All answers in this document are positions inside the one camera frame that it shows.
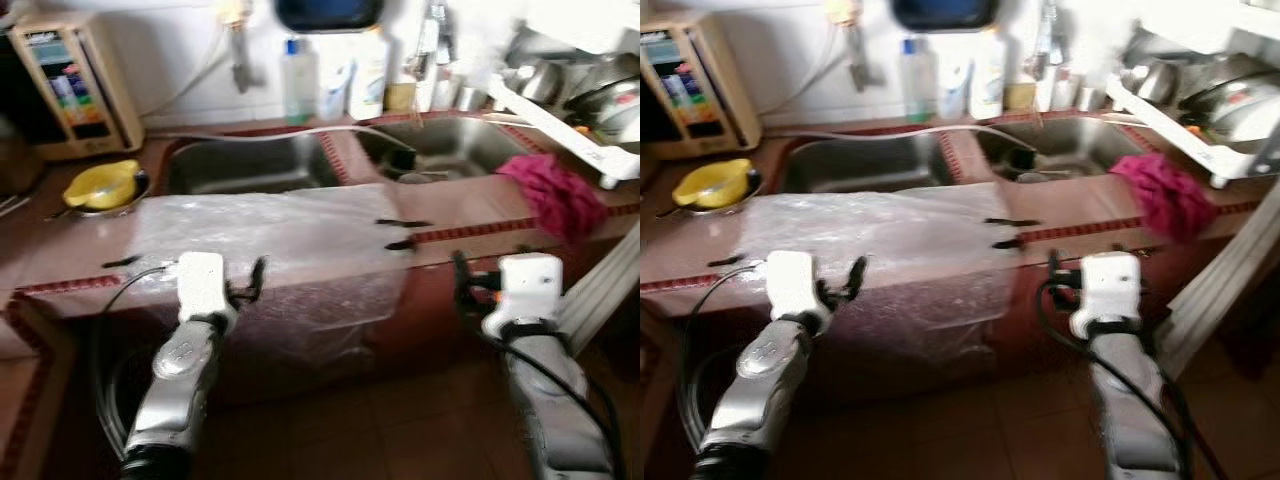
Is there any beige wall faucet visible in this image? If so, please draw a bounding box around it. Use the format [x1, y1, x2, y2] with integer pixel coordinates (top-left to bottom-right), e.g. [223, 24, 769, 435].
[218, 0, 258, 96]
[828, 0, 886, 93]

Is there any white dish rack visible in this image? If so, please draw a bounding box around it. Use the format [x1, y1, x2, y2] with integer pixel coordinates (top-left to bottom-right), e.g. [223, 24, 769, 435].
[1100, 0, 1280, 191]
[484, 25, 641, 191]

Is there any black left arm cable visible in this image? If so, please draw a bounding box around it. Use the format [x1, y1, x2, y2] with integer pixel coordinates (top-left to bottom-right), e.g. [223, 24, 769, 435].
[678, 262, 769, 451]
[92, 263, 181, 456]

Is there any beige water ionizer machine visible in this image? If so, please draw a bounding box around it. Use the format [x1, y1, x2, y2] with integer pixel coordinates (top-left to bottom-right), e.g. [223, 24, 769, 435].
[640, 15, 763, 161]
[8, 12, 144, 163]

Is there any magenta cloth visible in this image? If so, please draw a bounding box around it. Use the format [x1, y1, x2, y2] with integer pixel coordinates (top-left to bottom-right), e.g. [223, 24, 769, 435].
[496, 152, 612, 247]
[1108, 152, 1221, 244]

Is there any white plastic bottle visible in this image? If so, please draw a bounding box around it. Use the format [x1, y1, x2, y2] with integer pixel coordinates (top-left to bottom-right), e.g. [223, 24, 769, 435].
[967, 25, 1009, 121]
[346, 24, 390, 122]

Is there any clear bubble wrap sheet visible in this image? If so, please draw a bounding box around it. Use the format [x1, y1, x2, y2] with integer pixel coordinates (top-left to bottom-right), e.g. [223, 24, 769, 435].
[122, 183, 419, 376]
[735, 183, 1026, 376]

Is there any dark blue hanging pan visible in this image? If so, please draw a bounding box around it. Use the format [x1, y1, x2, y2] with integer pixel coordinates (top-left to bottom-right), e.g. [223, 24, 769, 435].
[273, 0, 387, 34]
[890, 0, 1001, 33]

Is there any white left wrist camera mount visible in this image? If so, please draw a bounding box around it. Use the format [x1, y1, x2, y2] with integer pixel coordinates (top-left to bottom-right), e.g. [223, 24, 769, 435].
[765, 250, 823, 323]
[176, 252, 230, 323]

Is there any thin white tube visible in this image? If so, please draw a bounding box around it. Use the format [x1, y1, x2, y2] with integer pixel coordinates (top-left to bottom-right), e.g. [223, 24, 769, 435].
[760, 30, 851, 119]
[140, 30, 236, 121]

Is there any yellow plastic bowl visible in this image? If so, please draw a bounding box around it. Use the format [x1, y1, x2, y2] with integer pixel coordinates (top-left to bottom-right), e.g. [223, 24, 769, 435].
[64, 159, 147, 211]
[672, 158, 756, 210]

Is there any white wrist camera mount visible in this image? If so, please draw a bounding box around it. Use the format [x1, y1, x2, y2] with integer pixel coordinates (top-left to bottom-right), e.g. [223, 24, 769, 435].
[176, 252, 230, 323]
[765, 250, 823, 323]
[1068, 251, 1143, 341]
[482, 253, 565, 339]

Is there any large steel pot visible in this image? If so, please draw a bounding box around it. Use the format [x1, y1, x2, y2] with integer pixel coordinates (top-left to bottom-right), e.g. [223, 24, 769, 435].
[1180, 60, 1280, 151]
[565, 68, 641, 147]

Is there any white cabinet door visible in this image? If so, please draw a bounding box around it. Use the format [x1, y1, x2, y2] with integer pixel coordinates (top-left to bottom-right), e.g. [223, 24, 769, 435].
[555, 222, 641, 353]
[1155, 180, 1280, 381]

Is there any small steel pot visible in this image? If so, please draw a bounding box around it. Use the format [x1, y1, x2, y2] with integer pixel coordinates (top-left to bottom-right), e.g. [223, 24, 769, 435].
[1122, 55, 1181, 106]
[515, 58, 567, 107]

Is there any clear bottle blue cap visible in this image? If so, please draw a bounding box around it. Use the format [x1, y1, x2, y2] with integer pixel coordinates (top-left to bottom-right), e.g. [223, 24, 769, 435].
[898, 37, 936, 126]
[282, 37, 320, 127]

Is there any steel mixer tap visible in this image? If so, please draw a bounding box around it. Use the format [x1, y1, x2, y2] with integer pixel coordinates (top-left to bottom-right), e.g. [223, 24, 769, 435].
[405, 0, 461, 111]
[1030, 0, 1076, 111]

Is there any grey counter hose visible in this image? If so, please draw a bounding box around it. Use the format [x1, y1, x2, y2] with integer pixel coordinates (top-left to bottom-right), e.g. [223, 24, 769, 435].
[148, 124, 419, 169]
[765, 123, 1041, 171]

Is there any shallow steel bowl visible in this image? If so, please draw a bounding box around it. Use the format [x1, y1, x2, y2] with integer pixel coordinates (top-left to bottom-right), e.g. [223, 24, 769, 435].
[58, 172, 153, 218]
[666, 172, 761, 218]

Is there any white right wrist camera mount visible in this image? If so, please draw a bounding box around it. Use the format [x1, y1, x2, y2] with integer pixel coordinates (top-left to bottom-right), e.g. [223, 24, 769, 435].
[1068, 251, 1143, 341]
[482, 253, 565, 339]

